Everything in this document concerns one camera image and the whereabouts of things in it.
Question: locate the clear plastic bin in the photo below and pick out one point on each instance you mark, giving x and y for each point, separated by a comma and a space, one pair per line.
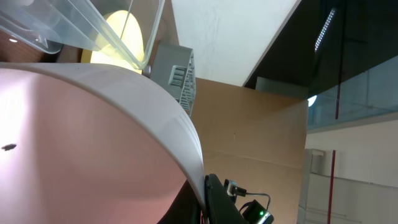
47, 25

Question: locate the grey dishwasher rack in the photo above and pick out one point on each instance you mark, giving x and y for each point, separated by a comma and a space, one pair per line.
174, 70

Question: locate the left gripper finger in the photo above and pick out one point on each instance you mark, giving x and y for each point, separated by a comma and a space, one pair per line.
219, 207

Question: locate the pink bowl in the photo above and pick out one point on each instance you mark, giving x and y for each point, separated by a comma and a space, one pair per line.
92, 143

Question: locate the yellow plate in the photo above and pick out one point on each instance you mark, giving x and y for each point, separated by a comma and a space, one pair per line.
127, 28

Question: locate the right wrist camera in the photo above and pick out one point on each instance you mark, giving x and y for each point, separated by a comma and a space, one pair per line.
252, 211

